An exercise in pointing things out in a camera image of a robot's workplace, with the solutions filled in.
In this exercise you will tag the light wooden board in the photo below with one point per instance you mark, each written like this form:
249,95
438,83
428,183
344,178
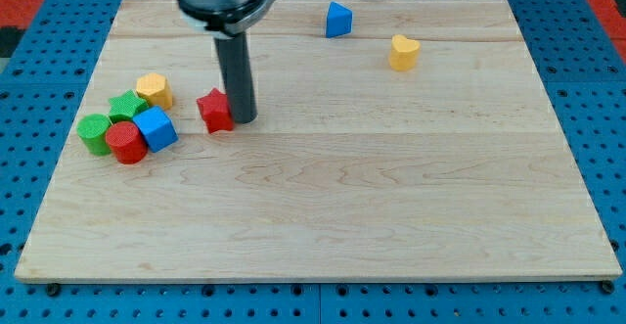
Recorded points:
456,170

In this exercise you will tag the yellow heart block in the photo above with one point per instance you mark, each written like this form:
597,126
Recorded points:
404,52

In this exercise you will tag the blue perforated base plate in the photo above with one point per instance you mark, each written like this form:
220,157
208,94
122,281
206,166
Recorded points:
48,72

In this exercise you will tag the blue cube block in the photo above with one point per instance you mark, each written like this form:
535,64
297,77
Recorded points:
156,127

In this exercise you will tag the green cylinder block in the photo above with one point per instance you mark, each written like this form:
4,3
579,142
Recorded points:
92,131

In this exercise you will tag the red cylinder block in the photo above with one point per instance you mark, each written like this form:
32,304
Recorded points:
126,142

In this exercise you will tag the yellow hexagon block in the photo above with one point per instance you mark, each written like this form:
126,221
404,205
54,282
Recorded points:
155,89

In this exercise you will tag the blue triangle block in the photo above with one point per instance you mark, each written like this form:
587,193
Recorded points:
338,20

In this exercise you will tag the green star block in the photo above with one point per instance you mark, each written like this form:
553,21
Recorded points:
125,106

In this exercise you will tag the red star block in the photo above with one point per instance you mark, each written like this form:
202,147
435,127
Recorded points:
215,111

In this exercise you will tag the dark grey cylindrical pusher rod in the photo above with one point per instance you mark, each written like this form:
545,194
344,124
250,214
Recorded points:
234,63

